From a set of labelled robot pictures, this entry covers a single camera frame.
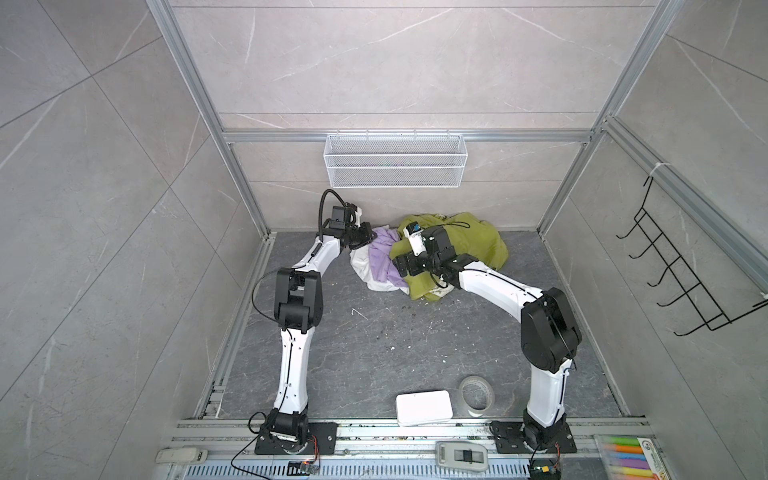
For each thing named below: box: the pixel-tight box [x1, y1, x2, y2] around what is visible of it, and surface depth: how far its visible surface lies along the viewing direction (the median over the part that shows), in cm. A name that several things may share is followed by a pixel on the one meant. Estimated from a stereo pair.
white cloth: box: [349, 245, 409, 295], surface depth 106 cm
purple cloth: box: [368, 226, 408, 288], surface depth 104 cm
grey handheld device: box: [435, 440, 489, 472], surface depth 70 cm
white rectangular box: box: [395, 390, 453, 427], surface depth 76 cm
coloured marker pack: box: [593, 434, 672, 480], surface depth 71 cm
